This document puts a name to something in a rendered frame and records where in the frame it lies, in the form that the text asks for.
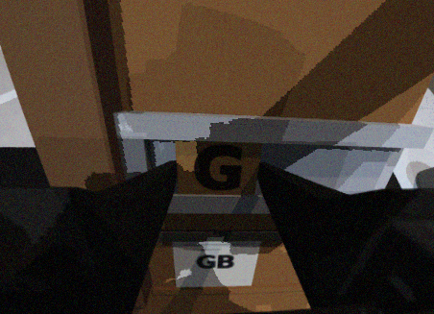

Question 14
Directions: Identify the brown letter tile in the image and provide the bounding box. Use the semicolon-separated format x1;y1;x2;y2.
175;140;263;195

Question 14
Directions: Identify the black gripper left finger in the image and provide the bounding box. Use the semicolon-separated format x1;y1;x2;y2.
0;160;177;314

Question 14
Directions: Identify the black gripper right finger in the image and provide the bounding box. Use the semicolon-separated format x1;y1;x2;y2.
257;162;434;308

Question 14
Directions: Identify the white paper ticket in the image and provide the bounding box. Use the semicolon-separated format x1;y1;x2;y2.
173;241;261;287

